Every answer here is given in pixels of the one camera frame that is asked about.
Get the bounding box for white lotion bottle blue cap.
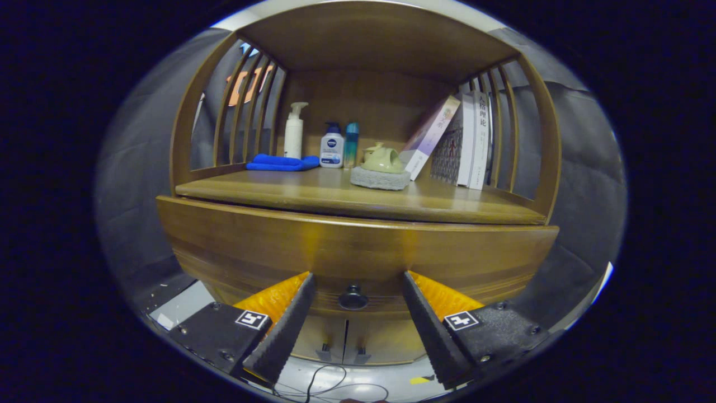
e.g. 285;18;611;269
320;122;345;169

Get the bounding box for teal slim bottle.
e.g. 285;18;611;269
343;123;360;169

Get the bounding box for blue folded cloth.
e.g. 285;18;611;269
246;154;321;172

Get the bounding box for white book with black print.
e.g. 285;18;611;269
469;90;492;191

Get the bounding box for wooden cabinet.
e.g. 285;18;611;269
157;0;563;367

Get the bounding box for green handled scrub sponge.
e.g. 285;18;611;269
350;147;412;191

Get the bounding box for white pump bottle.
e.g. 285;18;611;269
284;102;309;160

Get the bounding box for purple cover book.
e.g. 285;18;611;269
400;95;461;181

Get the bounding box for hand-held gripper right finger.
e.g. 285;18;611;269
403;270;552;391

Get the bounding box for black floor cables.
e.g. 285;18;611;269
273;364;390;402

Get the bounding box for wooden drawer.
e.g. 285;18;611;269
157;196;560;321

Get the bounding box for wooden countertop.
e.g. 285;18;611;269
175;167;547;226

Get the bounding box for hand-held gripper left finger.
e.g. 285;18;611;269
168;271;317;386

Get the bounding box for patterned cover book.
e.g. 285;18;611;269
431;126;465;185

